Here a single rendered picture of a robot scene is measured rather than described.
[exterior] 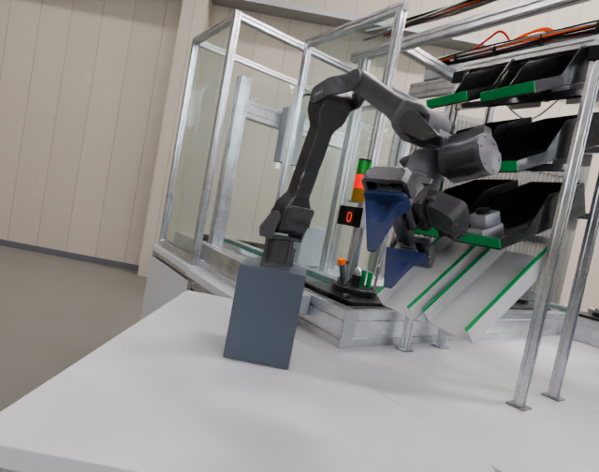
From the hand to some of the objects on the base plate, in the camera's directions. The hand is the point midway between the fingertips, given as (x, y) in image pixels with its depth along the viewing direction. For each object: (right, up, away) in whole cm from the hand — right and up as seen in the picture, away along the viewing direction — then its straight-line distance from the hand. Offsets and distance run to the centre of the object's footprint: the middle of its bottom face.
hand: (388, 249), depth 55 cm
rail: (-25, -21, +88) cm, 94 cm away
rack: (+34, -34, +52) cm, 71 cm away
